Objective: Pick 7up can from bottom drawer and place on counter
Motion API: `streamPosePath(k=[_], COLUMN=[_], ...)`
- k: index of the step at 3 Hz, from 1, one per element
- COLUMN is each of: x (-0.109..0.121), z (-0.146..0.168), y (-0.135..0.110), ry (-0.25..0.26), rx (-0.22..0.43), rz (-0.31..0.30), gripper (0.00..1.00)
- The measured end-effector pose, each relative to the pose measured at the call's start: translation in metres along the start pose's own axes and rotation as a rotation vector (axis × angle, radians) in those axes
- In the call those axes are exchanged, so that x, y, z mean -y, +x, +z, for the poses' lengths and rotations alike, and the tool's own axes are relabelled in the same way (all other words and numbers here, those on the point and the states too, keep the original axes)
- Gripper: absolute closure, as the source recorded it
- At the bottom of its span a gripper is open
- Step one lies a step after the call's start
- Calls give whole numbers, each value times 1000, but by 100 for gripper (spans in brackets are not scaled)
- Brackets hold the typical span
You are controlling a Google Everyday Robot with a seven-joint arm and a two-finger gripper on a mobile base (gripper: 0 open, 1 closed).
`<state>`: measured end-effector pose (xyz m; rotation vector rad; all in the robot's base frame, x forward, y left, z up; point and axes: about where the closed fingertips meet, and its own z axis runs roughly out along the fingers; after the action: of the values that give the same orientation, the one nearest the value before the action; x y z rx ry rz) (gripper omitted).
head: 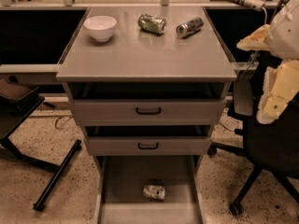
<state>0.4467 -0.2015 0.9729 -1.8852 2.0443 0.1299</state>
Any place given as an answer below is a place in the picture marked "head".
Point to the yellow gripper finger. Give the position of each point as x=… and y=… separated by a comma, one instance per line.
x=280, y=85
x=255, y=41

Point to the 7up can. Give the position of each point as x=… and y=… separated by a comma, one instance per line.
x=155, y=192

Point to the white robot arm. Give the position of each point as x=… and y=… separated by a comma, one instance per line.
x=281, y=39

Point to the silver soda can on counter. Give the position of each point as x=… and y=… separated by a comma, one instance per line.
x=189, y=27

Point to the green soda can on counter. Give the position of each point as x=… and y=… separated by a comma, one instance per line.
x=152, y=24

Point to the grey drawer cabinet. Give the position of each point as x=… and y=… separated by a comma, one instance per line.
x=136, y=64

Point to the bottom grey drawer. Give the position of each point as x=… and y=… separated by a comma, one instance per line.
x=120, y=198

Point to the grey drawer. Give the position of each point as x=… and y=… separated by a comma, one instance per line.
x=120, y=198
x=127, y=146
x=120, y=112

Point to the top grey drawer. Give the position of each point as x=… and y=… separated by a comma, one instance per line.
x=120, y=112

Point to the middle grey drawer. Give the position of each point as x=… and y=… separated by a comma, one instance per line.
x=127, y=146

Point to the black office chair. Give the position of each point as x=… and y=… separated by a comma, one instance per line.
x=272, y=147

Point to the white ceramic bowl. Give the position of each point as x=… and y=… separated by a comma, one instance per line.
x=100, y=28

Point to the dark box on side table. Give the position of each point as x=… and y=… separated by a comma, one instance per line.
x=16, y=96

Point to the black top drawer handle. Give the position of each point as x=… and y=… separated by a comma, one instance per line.
x=148, y=111

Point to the black drawer handle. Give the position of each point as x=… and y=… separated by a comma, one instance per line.
x=148, y=111
x=143, y=146

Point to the black middle drawer handle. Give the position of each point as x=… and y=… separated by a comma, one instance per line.
x=143, y=146

